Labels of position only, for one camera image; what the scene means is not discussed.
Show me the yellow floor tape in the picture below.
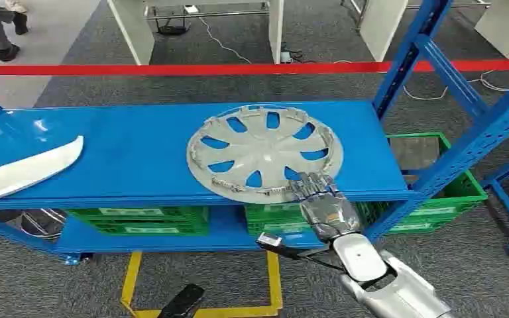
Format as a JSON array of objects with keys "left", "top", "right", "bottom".
[{"left": 120, "top": 250, "right": 284, "bottom": 318}]

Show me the white curved car panel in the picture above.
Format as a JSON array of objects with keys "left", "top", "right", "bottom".
[{"left": 0, "top": 134, "right": 85, "bottom": 205}]

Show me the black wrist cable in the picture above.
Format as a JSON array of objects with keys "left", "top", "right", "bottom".
[{"left": 296, "top": 246, "right": 347, "bottom": 272}]

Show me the white floor cable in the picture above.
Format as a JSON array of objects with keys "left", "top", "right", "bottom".
[
  {"left": 198, "top": 17, "right": 254, "bottom": 65},
  {"left": 402, "top": 70, "right": 509, "bottom": 101}
]

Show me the black robot foot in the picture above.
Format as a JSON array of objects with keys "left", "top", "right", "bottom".
[{"left": 156, "top": 284, "right": 205, "bottom": 318}]

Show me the red barrier tape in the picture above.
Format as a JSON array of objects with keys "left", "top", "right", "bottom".
[{"left": 0, "top": 59, "right": 509, "bottom": 77}]

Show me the green plastic crate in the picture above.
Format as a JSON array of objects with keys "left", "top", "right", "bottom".
[
  {"left": 245, "top": 202, "right": 317, "bottom": 238},
  {"left": 66, "top": 206, "right": 210, "bottom": 223},
  {"left": 354, "top": 132, "right": 488, "bottom": 236},
  {"left": 88, "top": 221, "right": 210, "bottom": 237}
]

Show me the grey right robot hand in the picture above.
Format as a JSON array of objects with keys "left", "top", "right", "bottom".
[{"left": 289, "top": 172, "right": 363, "bottom": 242}]

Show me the white desk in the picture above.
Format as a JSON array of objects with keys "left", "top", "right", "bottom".
[
  {"left": 341, "top": 0, "right": 509, "bottom": 63},
  {"left": 107, "top": 0, "right": 285, "bottom": 66}
]

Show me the silver plastic wheel hubcap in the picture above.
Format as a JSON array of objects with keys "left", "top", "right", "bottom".
[{"left": 186, "top": 104, "right": 345, "bottom": 205}]

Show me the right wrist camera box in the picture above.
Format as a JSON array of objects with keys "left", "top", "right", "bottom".
[{"left": 255, "top": 233, "right": 302, "bottom": 260}]

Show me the chrome wheel cover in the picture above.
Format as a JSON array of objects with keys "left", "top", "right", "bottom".
[{"left": 21, "top": 209, "right": 68, "bottom": 240}]

